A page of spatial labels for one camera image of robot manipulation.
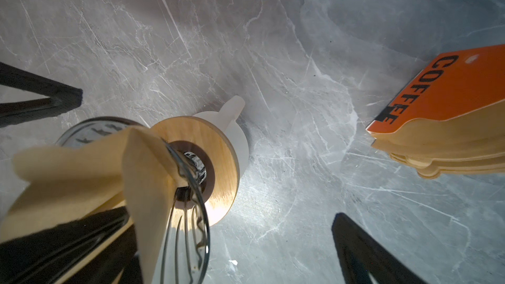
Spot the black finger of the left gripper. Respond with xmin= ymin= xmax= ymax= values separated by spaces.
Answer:
xmin=1 ymin=63 xmax=83 ymax=128

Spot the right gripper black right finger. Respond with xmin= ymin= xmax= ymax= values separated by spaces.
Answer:
xmin=331 ymin=212 xmax=425 ymax=284

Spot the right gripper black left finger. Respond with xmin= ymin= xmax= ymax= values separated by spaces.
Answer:
xmin=1 ymin=207 xmax=142 ymax=283

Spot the wooden ring dripper stand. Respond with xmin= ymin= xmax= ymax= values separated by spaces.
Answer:
xmin=151 ymin=116 xmax=240 ymax=226

